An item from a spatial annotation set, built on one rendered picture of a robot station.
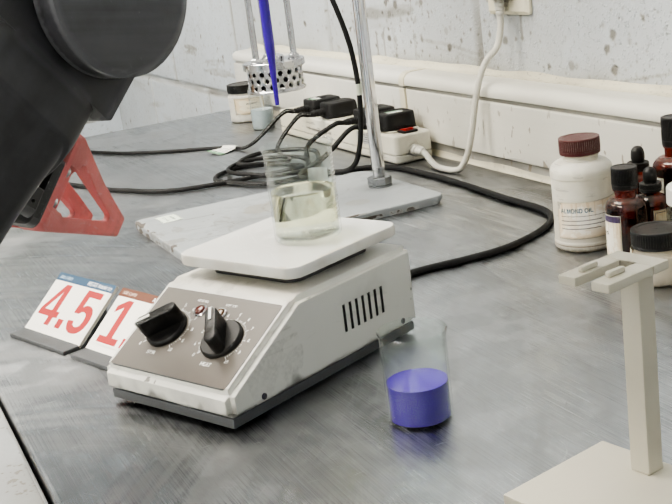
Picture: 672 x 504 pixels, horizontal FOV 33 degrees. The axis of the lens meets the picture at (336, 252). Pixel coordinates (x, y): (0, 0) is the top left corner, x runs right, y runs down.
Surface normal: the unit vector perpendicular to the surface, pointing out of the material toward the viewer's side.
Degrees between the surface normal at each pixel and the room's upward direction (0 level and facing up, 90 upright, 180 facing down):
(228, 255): 0
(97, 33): 90
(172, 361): 30
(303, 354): 90
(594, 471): 0
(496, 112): 90
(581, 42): 90
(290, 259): 0
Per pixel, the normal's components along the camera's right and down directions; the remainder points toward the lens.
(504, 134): -0.90, 0.22
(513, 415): -0.12, -0.95
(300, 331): 0.75, 0.09
